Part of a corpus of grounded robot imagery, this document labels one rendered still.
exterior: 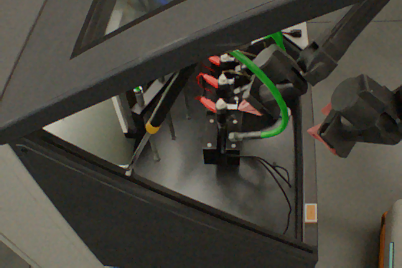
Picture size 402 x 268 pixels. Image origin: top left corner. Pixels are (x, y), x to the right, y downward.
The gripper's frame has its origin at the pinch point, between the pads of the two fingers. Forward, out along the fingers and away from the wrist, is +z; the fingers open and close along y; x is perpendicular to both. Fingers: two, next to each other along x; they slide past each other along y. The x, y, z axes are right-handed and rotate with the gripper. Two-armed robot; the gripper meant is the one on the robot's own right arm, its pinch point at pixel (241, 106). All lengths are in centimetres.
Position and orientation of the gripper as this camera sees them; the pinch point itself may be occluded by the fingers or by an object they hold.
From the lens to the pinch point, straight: 113.4
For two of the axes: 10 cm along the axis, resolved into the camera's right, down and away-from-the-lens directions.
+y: -7.4, -5.7, -3.7
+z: -5.9, 2.6, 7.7
